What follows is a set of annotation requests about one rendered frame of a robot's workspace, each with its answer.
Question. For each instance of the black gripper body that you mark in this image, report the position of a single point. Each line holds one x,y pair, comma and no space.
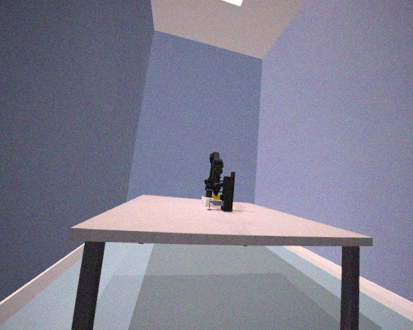
217,182

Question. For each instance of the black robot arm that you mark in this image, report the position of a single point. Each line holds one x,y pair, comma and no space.
216,169

